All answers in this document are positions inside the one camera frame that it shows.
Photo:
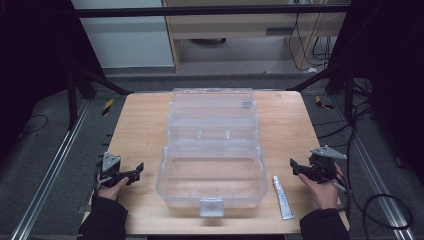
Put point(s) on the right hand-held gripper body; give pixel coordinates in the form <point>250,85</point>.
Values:
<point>323,165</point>

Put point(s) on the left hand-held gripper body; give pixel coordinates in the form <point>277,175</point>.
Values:
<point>111,166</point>

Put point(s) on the person's left hand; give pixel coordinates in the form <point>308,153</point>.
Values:
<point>112,190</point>

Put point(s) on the person's right hand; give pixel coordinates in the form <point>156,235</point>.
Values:
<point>323,193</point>

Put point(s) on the white ointment tube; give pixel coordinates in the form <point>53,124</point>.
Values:
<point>282,198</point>

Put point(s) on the yellow black tape marker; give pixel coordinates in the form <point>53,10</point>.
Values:
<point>322,103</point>
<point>107,107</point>

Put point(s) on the clear plastic storage box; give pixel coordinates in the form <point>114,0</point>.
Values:
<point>213,156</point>

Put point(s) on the white cabinet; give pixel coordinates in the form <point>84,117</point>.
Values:
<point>123,36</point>

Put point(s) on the light wooden desk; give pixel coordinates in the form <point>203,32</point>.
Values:
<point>233,30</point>

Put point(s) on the aluminium floor rail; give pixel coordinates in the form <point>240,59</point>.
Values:
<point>50,173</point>
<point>376,186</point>

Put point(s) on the black metal frame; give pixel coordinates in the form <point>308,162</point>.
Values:
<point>206,11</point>

